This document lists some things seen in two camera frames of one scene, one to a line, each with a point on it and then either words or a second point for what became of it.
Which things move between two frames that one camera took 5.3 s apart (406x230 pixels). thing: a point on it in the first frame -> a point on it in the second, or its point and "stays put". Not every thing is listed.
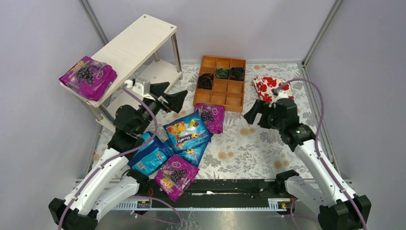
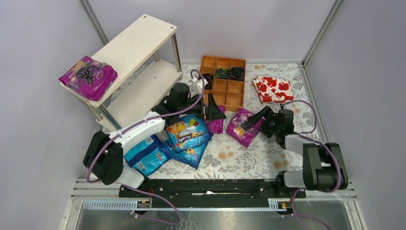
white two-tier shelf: x=149 y=48 stays put
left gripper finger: x=175 y=99 -> x=214 y=112
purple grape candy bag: x=213 y=115 stays put
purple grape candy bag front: x=174 y=176 -> x=241 y=130
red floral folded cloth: x=263 y=86 stays put
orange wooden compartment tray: x=221 y=81 stays put
